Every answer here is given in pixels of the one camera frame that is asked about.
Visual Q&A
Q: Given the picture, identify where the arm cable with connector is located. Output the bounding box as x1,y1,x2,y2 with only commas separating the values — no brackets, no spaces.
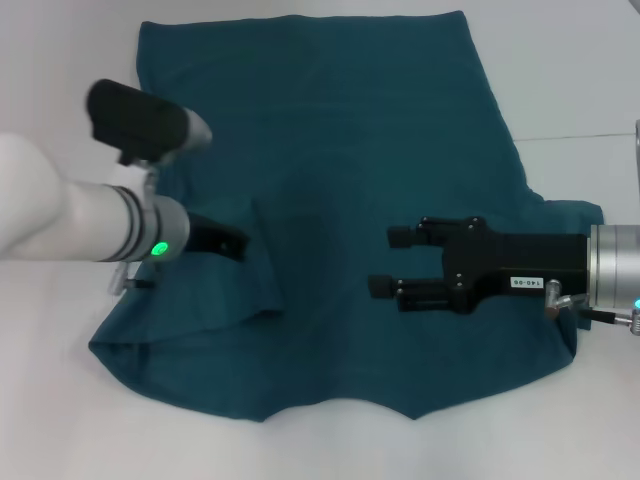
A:
107,262,157,302
544,279,640,334

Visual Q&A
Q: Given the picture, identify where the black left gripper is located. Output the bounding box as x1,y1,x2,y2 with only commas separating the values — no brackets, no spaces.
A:
183,212,251,263

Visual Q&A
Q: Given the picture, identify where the right arm cable with connector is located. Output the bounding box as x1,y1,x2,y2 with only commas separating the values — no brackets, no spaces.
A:
544,279,640,334

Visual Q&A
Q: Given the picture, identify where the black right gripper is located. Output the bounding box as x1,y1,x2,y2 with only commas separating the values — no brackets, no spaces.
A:
367,216,594,316

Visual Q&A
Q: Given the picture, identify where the teal blue shirt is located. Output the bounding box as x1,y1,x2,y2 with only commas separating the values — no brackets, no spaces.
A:
87,10,604,422

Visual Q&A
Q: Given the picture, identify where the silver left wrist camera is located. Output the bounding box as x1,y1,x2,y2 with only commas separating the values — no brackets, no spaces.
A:
85,78,214,169

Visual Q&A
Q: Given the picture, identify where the left arm cable with connector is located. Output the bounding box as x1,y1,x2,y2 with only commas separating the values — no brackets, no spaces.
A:
107,262,157,302

